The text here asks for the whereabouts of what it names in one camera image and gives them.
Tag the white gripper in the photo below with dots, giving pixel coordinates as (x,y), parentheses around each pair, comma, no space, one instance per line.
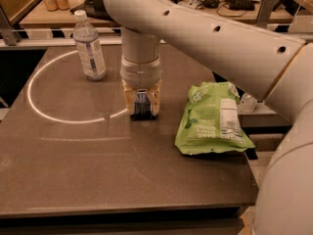
(141,72)

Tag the dark blue rxbar wrapper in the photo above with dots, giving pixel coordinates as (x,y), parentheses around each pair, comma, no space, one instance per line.
(142,107)

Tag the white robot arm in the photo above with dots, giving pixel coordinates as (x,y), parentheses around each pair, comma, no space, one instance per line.
(275,68)

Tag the green snack bag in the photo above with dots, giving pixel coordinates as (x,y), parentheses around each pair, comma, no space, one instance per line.
(210,123)

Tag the clear plastic water bottle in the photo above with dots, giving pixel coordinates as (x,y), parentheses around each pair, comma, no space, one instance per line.
(88,47)

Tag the black monitor stand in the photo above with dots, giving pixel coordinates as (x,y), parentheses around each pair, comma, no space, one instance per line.
(94,9)

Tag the clear sanitizer pump bottle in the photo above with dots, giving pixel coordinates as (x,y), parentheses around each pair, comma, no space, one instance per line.
(247,103)

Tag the grey side shelf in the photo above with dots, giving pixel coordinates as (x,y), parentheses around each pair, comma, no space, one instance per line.
(262,116)

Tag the black power adapter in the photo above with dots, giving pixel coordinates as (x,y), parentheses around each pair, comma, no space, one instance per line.
(246,5)

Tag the wooden back desk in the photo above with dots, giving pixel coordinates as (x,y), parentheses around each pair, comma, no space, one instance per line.
(39,17)

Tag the grey metal bracket left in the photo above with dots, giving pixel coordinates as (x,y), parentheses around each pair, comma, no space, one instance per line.
(9,35)

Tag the grey metal bracket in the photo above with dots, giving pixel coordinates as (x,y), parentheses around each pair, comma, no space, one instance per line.
(264,13)
(9,35)

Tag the grey metal rail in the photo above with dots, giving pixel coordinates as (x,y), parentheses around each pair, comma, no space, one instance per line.
(55,42)

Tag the grey metal bracket right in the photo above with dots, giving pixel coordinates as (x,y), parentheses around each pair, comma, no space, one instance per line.
(264,13)

